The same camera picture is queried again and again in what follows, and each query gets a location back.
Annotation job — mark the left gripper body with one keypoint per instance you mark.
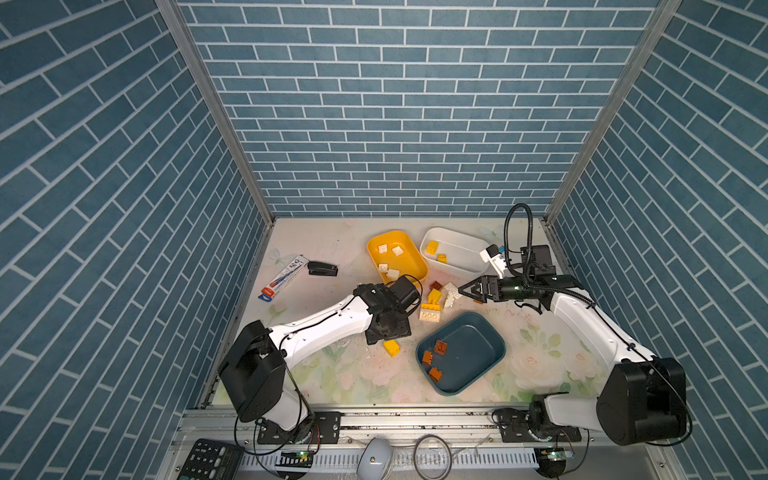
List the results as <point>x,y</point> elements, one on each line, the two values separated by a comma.
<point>399,326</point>

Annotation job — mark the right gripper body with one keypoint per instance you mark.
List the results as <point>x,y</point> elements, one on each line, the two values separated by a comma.
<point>512,289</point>

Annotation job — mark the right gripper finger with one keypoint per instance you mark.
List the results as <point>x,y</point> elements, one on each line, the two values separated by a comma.
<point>481,283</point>
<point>479,296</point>

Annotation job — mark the yellow lego cube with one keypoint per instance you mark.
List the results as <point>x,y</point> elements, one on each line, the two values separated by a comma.
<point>392,348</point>
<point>432,248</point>

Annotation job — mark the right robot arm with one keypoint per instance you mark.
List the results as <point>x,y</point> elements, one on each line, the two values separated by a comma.
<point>644,397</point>

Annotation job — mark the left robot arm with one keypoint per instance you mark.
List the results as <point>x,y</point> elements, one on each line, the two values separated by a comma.
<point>255,371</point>

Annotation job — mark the white flat lego plate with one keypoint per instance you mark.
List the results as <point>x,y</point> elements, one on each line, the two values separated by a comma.
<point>451,291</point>

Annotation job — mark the white curved lego piece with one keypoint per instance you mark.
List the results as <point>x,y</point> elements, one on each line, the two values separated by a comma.
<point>448,302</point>

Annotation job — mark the yellow lego cube front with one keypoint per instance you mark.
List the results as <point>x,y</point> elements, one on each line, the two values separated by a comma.
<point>392,348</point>

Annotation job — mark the white plastic bin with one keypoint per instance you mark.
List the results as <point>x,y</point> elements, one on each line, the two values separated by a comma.
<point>462,251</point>

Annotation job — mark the yellow lego block centre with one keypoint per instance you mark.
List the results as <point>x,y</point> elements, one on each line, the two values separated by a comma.
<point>434,297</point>

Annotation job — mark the white long lego brick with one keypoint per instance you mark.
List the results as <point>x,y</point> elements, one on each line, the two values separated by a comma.
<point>433,316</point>

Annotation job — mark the yellow plastic bin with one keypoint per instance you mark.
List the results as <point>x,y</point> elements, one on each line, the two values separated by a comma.
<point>410,262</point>

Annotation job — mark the teal plastic bin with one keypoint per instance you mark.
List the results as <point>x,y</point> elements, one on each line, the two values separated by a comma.
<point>474,347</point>

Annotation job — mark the black stapler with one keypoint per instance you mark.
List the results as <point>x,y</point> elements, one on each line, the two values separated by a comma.
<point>318,268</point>

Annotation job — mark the toothpaste tube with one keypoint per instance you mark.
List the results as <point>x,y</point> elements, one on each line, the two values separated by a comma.
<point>283,278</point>

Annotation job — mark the grey computer mouse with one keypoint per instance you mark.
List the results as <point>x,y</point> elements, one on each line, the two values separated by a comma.
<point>376,461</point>

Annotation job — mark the black remote keypad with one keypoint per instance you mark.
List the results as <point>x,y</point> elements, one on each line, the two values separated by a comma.
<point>211,460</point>

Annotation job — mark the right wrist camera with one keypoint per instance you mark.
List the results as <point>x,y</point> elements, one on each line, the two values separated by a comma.
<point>493,256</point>

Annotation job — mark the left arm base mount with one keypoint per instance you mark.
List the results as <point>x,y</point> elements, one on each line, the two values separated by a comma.
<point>318,427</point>

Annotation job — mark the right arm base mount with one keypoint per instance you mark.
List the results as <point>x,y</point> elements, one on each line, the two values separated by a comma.
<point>519,426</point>

